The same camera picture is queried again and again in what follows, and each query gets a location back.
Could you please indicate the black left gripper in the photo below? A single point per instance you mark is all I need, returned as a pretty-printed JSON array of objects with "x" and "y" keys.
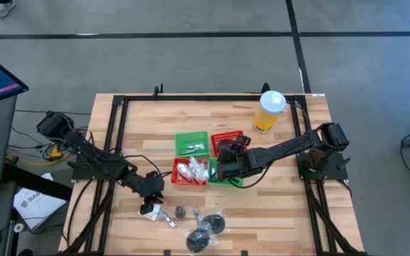
[{"x": 151, "y": 185}]

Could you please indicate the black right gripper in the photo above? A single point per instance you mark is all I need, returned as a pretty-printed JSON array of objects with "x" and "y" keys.
[{"x": 240, "y": 160}]

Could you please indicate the silver metal tweezers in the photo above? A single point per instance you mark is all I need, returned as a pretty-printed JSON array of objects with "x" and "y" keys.
[{"x": 169, "y": 220}]

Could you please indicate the black roll-on deodorant with barcode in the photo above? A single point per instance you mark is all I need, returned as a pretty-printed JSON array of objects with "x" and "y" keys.
[{"x": 215, "y": 172}]

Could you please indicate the silver nail clipper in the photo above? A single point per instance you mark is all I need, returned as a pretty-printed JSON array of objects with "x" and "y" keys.
[
  {"x": 197, "y": 215},
  {"x": 198, "y": 145}
]

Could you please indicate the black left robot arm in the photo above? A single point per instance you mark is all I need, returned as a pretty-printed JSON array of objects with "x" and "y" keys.
[{"x": 84, "y": 147}]

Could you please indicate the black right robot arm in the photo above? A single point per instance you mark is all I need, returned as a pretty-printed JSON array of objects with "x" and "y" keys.
[{"x": 290, "y": 145}]

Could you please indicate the red plastic basket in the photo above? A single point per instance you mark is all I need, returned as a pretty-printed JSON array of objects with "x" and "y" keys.
[
  {"x": 174, "y": 179},
  {"x": 217, "y": 137}
]

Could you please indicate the green plastic basket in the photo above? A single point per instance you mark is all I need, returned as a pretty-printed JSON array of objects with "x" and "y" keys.
[
  {"x": 213, "y": 181},
  {"x": 183, "y": 138}
]

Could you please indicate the yellow wipes canister white lid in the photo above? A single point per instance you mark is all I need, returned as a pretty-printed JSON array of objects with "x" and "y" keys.
[{"x": 267, "y": 113}]

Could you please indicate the white printed paper sheet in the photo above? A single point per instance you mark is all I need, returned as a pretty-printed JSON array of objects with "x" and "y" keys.
[{"x": 36, "y": 206}]

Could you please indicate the white tape roll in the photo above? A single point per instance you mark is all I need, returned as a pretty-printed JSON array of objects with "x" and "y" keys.
[{"x": 19, "y": 227}]

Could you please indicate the person's shoe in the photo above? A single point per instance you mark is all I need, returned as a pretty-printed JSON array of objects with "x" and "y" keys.
[{"x": 5, "y": 9}]

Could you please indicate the black aluminium table frame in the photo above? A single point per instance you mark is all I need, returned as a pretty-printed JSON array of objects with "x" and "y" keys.
[{"x": 208, "y": 97}]

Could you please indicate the black frame bracket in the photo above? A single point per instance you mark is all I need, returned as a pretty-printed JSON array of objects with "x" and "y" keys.
[
  {"x": 158, "y": 90},
  {"x": 265, "y": 88}
]

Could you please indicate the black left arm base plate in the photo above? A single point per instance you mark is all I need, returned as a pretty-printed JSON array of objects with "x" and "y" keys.
[{"x": 84, "y": 170}]

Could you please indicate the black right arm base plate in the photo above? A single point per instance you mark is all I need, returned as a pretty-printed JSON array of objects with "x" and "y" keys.
[{"x": 327, "y": 170}]

